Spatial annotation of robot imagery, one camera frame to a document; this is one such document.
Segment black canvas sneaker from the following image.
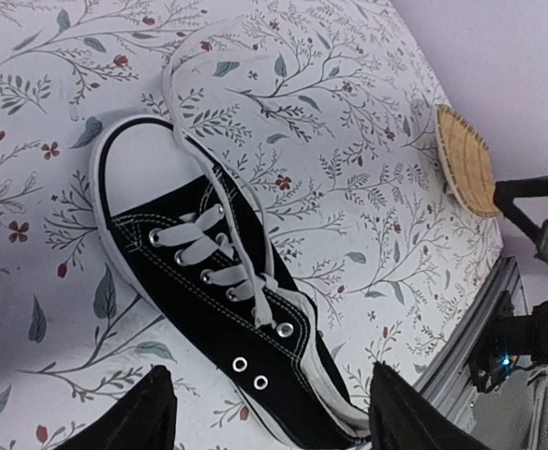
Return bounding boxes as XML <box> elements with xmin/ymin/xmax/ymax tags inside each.
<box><xmin>90</xmin><ymin>13</ymin><xmax>370</xmax><ymax>449</ymax></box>

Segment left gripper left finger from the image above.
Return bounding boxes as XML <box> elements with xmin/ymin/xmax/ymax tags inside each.
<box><xmin>58</xmin><ymin>365</ymin><xmax>177</xmax><ymax>450</ymax></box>

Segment front aluminium rail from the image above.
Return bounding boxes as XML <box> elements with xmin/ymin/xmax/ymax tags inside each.
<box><xmin>414</xmin><ymin>257</ymin><xmax>528</xmax><ymax>432</ymax></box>

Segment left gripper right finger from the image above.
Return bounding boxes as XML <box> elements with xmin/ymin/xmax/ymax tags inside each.
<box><xmin>369</xmin><ymin>362</ymin><xmax>487</xmax><ymax>450</ymax></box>

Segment floral patterned table mat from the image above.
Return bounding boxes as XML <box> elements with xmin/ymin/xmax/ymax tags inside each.
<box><xmin>0</xmin><ymin>1</ymin><xmax>503</xmax><ymax>449</ymax></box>

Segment woven bamboo tray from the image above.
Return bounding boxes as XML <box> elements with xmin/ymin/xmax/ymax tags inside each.
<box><xmin>435</xmin><ymin>104</ymin><xmax>500</xmax><ymax>218</ymax></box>

